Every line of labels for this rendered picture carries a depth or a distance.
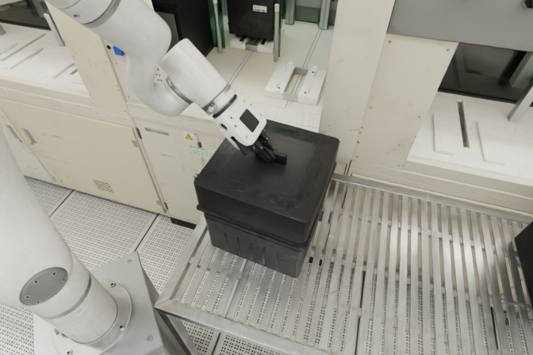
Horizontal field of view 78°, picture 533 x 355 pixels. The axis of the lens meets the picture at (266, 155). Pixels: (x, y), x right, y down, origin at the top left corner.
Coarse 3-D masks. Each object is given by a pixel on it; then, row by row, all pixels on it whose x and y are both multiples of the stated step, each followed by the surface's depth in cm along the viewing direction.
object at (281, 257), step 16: (320, 208) 100; (208, 224) 90; (224, 224) 86; (224, 240) 93; (240, 240) 89; (256, 240) 85; (272, 240) 82; (240, 256) 96; (256, 256) 92; (272, 256) 88; (288, 256) 84; (304, 256) 91; (288, 272) 91
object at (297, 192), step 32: (288, 128) 91; (224, 160) 82; (256, 160) 82; (288, 160) 82; (320, 160) 82; (224, 192) 76; (256, 192) 76; (288, 192) 76; (320, 192) 76; (256, 224) 78; (288, 224) 73
